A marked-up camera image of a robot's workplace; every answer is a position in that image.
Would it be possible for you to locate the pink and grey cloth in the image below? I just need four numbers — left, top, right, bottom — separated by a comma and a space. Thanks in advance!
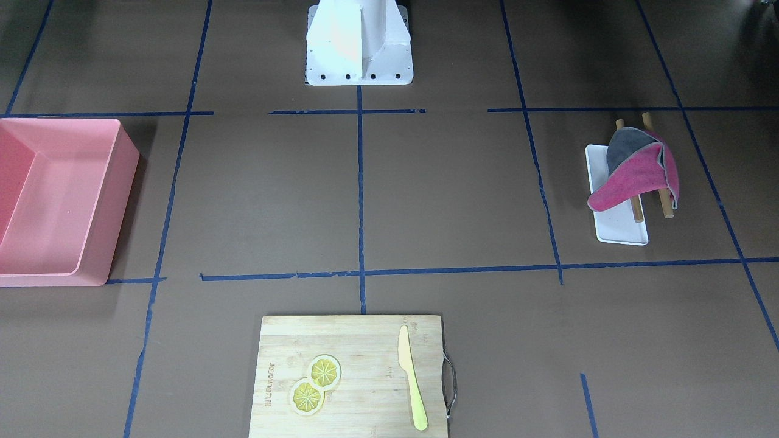
587, 127, 679, 212

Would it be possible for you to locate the yellow plastic knife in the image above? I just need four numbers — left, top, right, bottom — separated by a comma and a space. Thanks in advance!
397, 325, 428, 431

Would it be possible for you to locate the lemon slice near knife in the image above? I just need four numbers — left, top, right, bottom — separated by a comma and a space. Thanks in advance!
308, 354, 342, 392

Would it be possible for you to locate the wooden cutting board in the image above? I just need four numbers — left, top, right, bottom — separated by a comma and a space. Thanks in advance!
248, 315, 450, 437

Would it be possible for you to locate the lemon slice near logo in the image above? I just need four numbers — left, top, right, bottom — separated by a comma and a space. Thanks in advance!
288, 379, 326, 416

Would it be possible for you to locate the white rectangular tray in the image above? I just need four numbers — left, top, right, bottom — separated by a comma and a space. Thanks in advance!
585, 144, 649, 246

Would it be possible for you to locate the pink plastic bin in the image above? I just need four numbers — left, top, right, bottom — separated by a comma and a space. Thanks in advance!
1, 117, 139, 287

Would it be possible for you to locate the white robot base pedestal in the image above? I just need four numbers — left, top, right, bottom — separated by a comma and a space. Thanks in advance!
304, 1, 414, 86

